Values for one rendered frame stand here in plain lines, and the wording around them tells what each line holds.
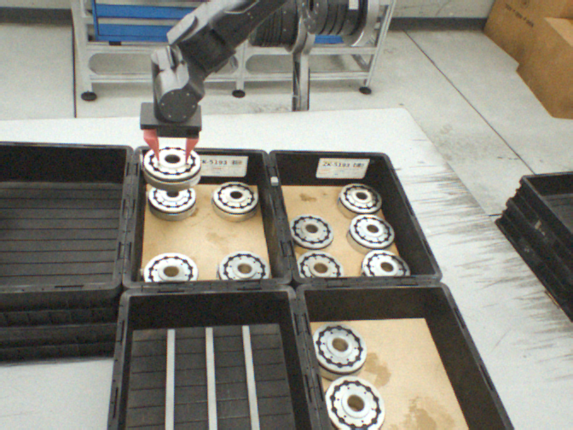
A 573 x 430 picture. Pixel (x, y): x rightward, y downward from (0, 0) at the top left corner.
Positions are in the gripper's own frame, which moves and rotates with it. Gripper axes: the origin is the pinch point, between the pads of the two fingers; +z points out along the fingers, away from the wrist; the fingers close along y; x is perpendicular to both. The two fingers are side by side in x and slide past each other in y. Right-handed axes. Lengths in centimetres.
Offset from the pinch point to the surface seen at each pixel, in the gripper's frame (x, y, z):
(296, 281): -19.7, 22.1, 13.0
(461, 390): -39, 50, 21
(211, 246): -1.9, 7.7, 22.8
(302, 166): 18.1, 30.3, 17.1
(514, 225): 43, 122, 65
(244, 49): 192, 36, 78
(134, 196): 2.7, -7.7, 12.7
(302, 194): 15.0, 30.7, 23.1
